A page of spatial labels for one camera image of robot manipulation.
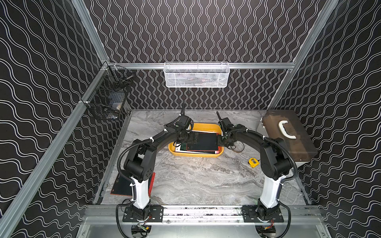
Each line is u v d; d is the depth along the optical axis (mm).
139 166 500
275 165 512
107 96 924
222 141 862
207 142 877
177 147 817
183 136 737
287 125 959
